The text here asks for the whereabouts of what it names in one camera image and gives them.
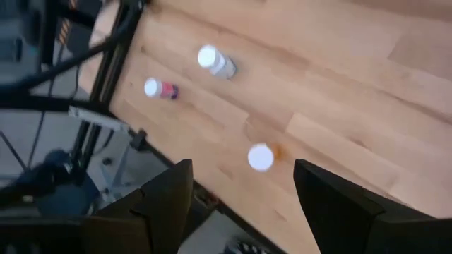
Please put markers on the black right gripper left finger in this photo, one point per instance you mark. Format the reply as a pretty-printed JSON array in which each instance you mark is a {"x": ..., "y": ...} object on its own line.
[{"x": 166, "y": 197}]

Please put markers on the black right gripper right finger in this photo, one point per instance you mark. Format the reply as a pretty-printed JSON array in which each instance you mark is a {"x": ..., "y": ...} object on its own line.
[{"x": 332, "y": 215}]

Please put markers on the orange pill bottle white cap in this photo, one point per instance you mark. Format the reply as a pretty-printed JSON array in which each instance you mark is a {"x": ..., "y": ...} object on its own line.
[{"x": 260, "y": 157}]

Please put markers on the red label bottle white cap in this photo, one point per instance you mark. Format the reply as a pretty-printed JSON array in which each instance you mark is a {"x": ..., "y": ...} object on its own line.
[{"x": 159, "y": 89}]

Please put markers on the small white medicine bottle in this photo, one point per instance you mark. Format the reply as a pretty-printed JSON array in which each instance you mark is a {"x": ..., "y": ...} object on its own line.
[{"x": 215, "y": 61}]

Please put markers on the blue office chair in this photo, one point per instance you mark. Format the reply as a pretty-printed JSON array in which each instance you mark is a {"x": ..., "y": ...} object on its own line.
[{"x": 67, "y": 190}]

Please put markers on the black mat orange striped edges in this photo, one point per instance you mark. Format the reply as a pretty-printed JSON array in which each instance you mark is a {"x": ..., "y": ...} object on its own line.
[{"x": 64, "y": 30}]

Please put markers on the black aluminium table frame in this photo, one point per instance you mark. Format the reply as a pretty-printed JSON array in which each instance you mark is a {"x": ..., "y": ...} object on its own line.
[{"x": 116, "y": 46}]

